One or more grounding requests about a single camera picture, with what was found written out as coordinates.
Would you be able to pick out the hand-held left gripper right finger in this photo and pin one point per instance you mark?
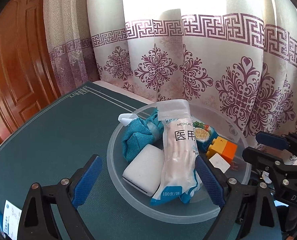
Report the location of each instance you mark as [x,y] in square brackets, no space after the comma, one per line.
[209,182]

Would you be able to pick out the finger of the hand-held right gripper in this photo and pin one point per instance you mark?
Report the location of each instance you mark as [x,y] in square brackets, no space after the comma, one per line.
[271,139]
[253,155]

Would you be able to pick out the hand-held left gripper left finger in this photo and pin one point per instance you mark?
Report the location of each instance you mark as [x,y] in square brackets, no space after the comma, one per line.
[88,180]

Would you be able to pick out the white cube with zigzag side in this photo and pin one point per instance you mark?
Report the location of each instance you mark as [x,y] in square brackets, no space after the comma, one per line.
[219,163]

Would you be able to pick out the yellow and orange toy brick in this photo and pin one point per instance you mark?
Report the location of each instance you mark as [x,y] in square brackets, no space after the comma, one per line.
[224,150]

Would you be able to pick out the white cotton swab bag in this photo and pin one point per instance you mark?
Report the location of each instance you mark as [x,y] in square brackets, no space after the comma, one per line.
[178,150]

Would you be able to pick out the blue noodle packet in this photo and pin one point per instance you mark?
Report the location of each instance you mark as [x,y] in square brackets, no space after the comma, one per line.
[203,133]

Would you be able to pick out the white sponge block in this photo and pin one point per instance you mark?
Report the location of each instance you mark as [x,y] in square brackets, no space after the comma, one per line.
[143,170]

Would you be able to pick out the clear plastic bowl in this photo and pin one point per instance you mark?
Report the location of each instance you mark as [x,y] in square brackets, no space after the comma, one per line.
[138,210]

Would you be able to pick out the blue cloth bundle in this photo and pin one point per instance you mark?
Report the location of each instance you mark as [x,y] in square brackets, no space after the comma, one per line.
[136,135]

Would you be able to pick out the blue and white carton box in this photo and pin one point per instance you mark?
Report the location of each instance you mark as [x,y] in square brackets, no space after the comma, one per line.
[12,215]

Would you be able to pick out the white curtain with purple pattern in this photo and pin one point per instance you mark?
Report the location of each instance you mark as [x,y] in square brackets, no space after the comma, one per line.
[188,55]

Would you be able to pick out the brown wooden door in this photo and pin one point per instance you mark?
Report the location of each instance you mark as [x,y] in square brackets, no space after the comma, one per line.
[13,67]

